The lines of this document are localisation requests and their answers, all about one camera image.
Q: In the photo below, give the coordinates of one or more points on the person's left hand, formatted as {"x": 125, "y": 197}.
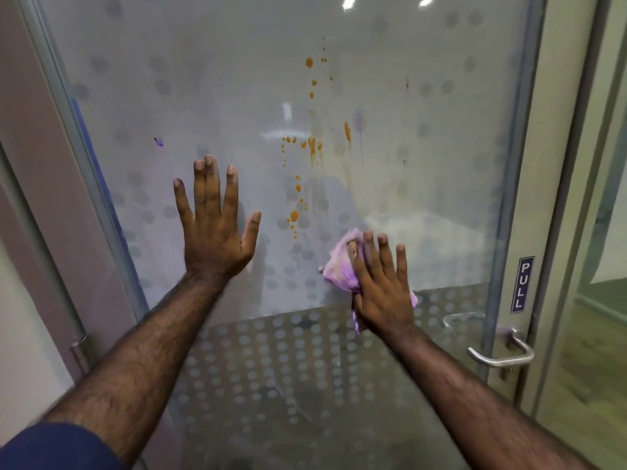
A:
{"x": 213, "y": 239}

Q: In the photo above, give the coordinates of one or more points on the person's right hand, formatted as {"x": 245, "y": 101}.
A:
{"x": 384, "y": 293}

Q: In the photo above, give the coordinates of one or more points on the purple cleaning cloth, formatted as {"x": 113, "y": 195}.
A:
{"x": 338, "y": 261}

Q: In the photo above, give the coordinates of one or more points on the frosted dotted glass door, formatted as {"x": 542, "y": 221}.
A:
{"x": 416, "y": 166}

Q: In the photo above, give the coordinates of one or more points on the person's left forearm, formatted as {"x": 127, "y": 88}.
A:
{"x": 142, "y": 357}

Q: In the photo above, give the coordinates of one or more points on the person's right forearm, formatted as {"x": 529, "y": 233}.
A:
{"x": 480, "y": 406}

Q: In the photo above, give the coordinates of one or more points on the pull sign plate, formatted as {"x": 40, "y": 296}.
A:
{"x": 523, "y": 283}

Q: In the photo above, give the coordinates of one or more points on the person's blue shirt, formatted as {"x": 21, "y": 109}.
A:
{"x": 54, "y": 447}

